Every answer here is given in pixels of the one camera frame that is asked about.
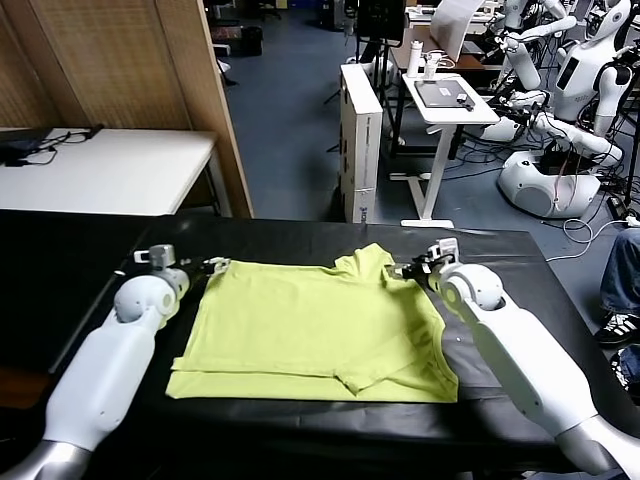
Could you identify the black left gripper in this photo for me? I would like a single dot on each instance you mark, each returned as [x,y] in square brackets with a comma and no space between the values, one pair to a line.
[199,271]

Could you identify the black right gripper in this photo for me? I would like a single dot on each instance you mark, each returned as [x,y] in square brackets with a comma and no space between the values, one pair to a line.
[425,272]

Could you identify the yellow-green t-shirt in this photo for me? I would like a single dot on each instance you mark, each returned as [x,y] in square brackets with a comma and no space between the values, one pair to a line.
[300,325]

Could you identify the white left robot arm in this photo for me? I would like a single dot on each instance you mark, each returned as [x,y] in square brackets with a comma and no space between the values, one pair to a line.
[110,370]

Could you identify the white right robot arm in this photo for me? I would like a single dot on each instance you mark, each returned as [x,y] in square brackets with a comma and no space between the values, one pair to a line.
[515,350]

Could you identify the wrinkled black table cover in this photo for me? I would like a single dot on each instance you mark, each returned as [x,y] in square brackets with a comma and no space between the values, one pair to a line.
[300,240]

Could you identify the tall white cardboard box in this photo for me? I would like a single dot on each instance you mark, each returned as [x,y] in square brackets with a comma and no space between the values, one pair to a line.
[362,149]

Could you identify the white rectangular table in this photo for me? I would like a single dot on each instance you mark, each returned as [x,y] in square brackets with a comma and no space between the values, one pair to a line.
[125,169]

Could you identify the smooth black table sheet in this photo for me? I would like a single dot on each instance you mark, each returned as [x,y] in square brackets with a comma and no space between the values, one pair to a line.
[50,280]

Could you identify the white standing desk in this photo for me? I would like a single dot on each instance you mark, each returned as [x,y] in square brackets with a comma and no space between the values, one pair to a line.
[480,116]

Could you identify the small black device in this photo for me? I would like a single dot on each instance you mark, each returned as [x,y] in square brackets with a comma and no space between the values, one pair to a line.
[467,102]

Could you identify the grey closed laptop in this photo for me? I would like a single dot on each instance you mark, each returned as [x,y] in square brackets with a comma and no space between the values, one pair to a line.
[440,93]

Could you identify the white cup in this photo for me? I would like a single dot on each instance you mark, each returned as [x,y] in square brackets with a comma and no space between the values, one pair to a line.
[431,68]

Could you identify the white drink bottle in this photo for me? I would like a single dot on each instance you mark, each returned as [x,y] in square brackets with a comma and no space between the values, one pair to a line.
[414,61]

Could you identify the black tripod stand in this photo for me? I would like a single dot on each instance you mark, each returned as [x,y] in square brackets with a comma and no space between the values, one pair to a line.
[386,59]

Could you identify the blue jeans leg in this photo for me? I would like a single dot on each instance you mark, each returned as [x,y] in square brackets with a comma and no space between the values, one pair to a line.
[627,370]
[622,270]

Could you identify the black white-striped sneaker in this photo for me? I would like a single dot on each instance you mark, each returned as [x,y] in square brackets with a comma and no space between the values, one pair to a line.
[617,327]

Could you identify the brown wooden desk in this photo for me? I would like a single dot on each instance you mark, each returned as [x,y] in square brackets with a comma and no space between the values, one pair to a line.
[475,62]

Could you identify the black power strip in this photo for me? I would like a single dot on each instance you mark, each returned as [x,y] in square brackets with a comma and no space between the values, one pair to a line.
[619,206]

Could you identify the wooden partition screen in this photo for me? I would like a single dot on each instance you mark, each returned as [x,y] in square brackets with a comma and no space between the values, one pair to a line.
[125,60]

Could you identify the black storage bin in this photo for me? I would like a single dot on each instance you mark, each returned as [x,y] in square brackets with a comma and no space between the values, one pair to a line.
[252,41]

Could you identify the black bag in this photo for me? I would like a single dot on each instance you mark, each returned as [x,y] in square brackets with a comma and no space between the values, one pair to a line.
[17,146]

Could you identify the white humanoid robot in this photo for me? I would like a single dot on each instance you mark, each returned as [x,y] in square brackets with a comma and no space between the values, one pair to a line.
[522,64]

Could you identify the white curved panel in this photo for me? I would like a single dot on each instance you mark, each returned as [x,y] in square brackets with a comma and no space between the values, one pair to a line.
[452,29]

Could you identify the black square panel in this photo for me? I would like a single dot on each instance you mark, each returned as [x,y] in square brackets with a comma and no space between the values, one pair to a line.
[380,19]

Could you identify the white humanoid robot black-faced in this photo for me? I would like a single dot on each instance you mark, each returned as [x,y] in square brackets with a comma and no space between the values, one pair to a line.
[580,74]

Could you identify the yellow poster board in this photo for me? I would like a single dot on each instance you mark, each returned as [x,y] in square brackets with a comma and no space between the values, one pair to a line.
[279,4]

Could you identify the blue cabinet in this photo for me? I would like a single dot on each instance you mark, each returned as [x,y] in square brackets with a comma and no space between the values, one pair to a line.
[305,4]

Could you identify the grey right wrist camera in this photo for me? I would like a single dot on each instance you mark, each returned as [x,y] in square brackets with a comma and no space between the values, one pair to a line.
[445,248]

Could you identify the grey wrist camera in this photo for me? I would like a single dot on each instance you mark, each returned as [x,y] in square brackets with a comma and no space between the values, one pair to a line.
[160,256]
[445,248]

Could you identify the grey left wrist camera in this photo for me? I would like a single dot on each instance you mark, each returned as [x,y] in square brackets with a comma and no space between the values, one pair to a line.
[160,256]

